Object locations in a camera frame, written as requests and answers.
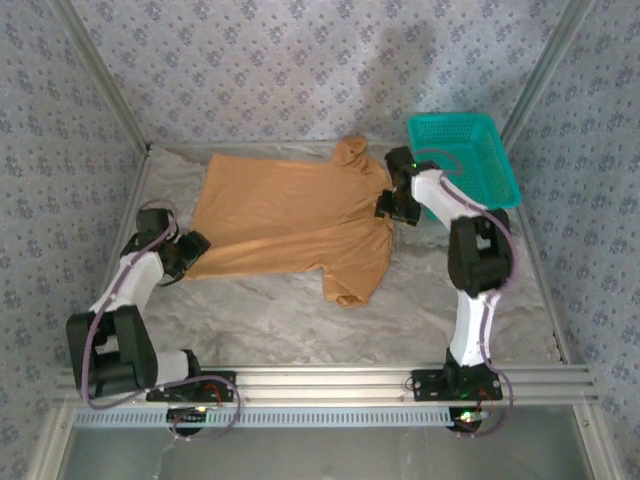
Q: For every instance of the tan orange t-shirt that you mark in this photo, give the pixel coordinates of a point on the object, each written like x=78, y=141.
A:
x=290, y=210

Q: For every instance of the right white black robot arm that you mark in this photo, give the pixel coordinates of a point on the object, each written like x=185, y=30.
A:
x=475, y=330

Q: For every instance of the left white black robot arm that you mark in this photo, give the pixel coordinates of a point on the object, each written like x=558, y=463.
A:
x=135, y=280

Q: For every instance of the teal plastic mesh basket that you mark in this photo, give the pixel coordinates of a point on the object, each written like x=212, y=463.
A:
x=465, y=150

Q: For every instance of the black controller board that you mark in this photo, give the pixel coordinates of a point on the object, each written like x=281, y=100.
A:
x=467, y=422
x=187, y=416

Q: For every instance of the aluminium side rail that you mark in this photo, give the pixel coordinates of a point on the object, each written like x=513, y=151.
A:
x=140, y=170
x=530, y=225

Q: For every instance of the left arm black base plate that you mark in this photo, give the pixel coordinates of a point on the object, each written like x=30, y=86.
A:
x=220, y=387

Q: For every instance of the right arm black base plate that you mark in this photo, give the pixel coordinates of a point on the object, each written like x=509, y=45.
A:
x=425, y=385

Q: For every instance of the aluminium mounting rail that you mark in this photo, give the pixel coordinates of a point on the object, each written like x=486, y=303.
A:
x=325, y=385

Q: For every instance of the aluminium frame post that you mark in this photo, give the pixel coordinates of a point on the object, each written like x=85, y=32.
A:
x=542, y=70
x=106, y=75

